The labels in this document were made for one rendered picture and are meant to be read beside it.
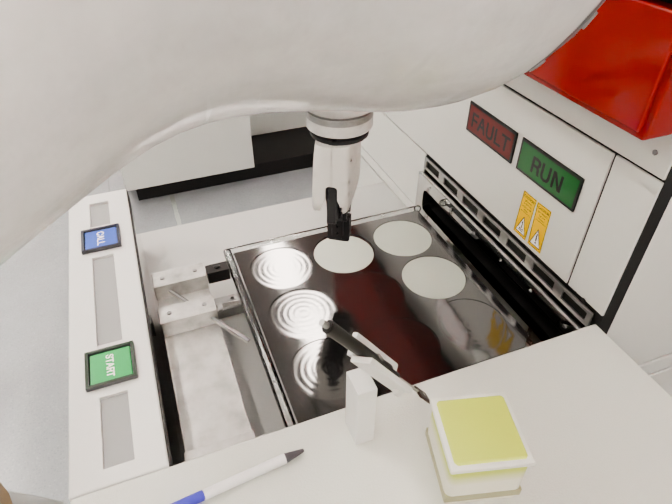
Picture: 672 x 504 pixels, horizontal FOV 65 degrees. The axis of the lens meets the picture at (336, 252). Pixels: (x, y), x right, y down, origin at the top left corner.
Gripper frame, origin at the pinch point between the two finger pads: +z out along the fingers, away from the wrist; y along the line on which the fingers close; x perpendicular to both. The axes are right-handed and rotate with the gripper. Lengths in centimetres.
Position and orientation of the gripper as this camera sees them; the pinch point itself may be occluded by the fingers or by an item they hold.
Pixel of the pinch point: (339, 226)
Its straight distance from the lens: 77.1
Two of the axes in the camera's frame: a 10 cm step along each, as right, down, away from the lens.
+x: 9.8, 1.3, -1.7
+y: -2.1, 6.2, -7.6
